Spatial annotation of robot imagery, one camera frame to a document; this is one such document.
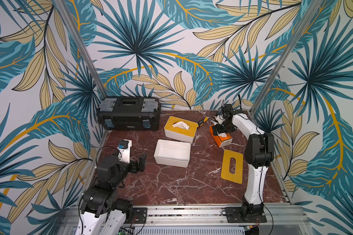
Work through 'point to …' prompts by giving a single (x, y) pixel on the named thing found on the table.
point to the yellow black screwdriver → (201, 123)
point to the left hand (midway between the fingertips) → (137, 154)
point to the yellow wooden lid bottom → (237, 176)
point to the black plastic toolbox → (130, 113)
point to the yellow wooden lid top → (191, 131)
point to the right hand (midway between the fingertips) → (221, 131)
